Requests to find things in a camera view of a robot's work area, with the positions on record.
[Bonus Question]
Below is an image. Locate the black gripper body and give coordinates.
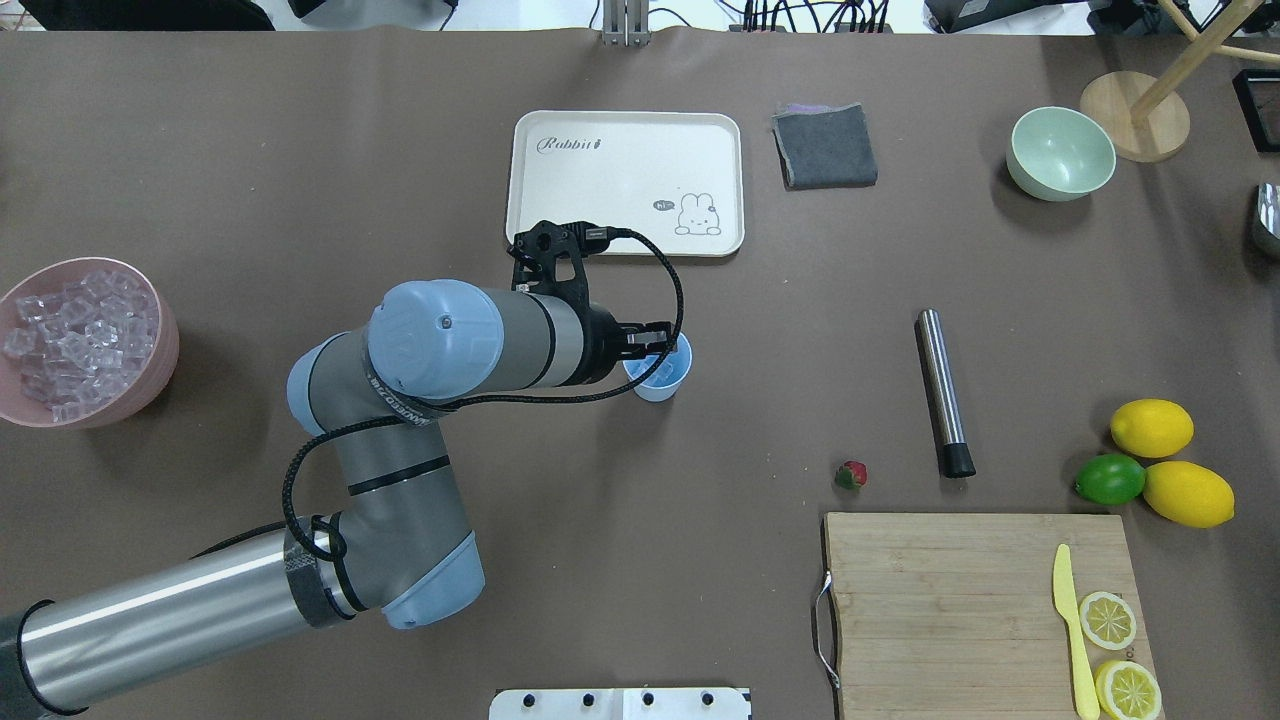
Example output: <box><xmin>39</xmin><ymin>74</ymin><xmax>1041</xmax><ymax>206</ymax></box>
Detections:
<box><xmin>508</xmin><ymin>222</ymin><xmax>626</xmax><ymax>386</ymax></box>

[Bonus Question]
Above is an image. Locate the light blue plastic cup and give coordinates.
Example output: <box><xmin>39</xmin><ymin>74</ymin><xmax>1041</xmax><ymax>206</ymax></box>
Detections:
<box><xmin>622</xmin><ymin>333</ymin><xmax>692</xmax><ymax>404</ymax></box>

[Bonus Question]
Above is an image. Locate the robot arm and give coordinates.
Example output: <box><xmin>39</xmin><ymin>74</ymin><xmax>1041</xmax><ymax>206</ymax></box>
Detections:
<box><xmin>3</xmin><ymin>222</ymin><xmax>685</xmax><ymax>719</ymax></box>

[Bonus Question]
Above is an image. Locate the pile of ice cubes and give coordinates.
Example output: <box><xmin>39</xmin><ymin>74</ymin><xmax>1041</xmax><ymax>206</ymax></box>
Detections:
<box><xmin>3</xmin><ymin>268</ymin><xmax>161</xmax><ymax>425</ymax></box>

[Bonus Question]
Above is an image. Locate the cream rabbit tray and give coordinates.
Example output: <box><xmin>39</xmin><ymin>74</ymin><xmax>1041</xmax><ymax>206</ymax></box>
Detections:
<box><xmin>506</xmin><ymin>110</ymin><xmax>745</xmax><ymax>258</ymax></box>

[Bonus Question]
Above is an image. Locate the red strawberry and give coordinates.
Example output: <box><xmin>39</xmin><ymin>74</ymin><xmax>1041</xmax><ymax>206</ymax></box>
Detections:
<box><xmin>833</xmin><ymin>460</ymin><xmax>869</xmax><ymax>491</ymax></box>

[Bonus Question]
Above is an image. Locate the grey folded cloth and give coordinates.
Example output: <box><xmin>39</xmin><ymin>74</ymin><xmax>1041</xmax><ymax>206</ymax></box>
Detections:
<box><xmin>771</xmin><ymin>102</ymin><xmax>879</xmax><ymax>191</ymax></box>

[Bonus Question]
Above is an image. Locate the steel muddler black tip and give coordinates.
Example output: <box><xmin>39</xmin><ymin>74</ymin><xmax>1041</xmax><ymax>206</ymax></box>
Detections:
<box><xmin>915</xmin><ymin>307</ymin><xmax>977</xmax><ymax>479</ymax></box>

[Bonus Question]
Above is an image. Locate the wooden cutting board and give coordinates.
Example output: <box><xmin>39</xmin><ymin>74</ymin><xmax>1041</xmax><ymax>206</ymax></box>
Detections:
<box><xmin>822</xmin><ymin>512</ymin><xmax>1143</xmax><ymax>719</ymax></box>

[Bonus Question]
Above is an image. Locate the mint green bowl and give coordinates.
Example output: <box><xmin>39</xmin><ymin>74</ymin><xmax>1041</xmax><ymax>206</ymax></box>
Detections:
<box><xmin>1005</xmin><ymin>106</ymin><xmax>1117</xmax><ymax>202</ymax></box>

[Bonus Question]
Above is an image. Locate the green lime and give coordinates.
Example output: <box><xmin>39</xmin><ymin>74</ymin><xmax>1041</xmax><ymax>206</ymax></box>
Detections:
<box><xmin>1073</xmin><ymin>454</ymin><xmax>1147</xmax><ymax>506</ymax></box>

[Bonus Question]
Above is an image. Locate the yellow lemon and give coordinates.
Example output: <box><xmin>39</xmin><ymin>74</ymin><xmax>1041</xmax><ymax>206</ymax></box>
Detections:
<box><xmin>1143</xmin><ymin>460</ymin><xmax>1235</xmax><ymax>529</ymax></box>
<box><xmin>1108</xmin><ymin>398</ymin><xmax>1196</xmax><ymax>457</ymax></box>

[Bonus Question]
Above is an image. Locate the lemon slice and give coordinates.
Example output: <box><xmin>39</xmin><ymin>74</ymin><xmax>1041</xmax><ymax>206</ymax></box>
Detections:
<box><xmin>1094</xmin><ymin>660</ymin><xmax>1164</xmax><ymax>719</ymax></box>
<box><xmin>1079</xmin><ymin>591</ymin><xmax>1138</xmax><ymax>651</ymax></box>

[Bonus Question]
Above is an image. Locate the pink bowl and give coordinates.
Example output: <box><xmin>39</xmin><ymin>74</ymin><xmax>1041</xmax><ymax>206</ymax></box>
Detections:
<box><xmin>0</xmin><ymin>258</ymin><xmax>180</xmax><ymax>430</ymax></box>

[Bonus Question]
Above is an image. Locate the wooden mug tree stand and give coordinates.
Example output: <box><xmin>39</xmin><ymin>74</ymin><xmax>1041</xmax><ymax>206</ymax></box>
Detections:
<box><xmin>1080</xmin><ymin>1</ymin><xmax>1279</xmax><ymax>163</ymax></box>

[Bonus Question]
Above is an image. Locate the yellow plastic knife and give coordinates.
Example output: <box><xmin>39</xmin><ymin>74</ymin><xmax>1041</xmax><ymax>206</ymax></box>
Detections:
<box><xmin>1051</xmin><ymin>544</ymin><xmax>1101</xmax><ymax>719</ymax></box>

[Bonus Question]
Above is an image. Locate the black camera cable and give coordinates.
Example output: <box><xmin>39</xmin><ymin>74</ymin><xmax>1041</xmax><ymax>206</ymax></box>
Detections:
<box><xmin>280</xmin><ymin>228</ymin><xmax>687</xmax><ymax>611</ymax></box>

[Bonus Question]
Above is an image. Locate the aluminium frame post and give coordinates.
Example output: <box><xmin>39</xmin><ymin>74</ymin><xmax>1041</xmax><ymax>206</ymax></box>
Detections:
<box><xmin>599</xmin><ymin>0</ymin><xmax>652</xmax><ymax>47</ymax></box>

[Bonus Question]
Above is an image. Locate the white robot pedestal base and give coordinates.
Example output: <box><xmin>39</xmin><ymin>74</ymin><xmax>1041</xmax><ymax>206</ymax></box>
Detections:
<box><xmin>488</xmin><ymin>685</ymin><xmax>754</xmax><ymax>719</ymax></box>

